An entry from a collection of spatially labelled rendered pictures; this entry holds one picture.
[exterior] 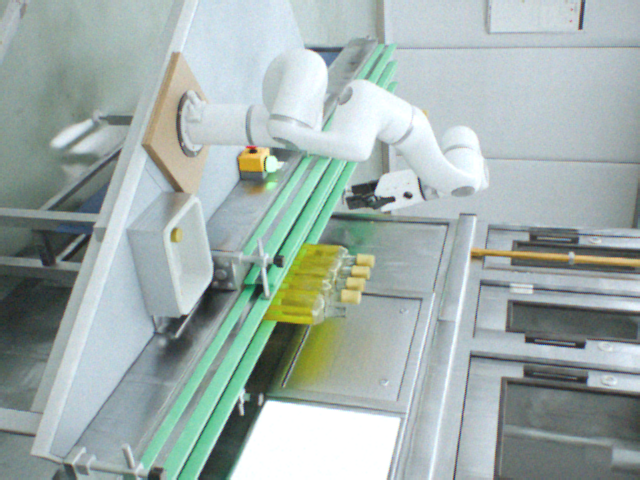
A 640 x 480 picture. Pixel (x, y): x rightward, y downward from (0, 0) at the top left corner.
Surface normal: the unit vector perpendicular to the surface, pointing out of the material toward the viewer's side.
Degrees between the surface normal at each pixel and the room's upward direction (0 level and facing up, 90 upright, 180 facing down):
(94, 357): 0
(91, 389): 0
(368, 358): 90
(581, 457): 90
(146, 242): 90
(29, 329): 90
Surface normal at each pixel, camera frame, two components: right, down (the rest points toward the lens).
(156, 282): -0.26, 0.51
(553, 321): -0.08, -0.86
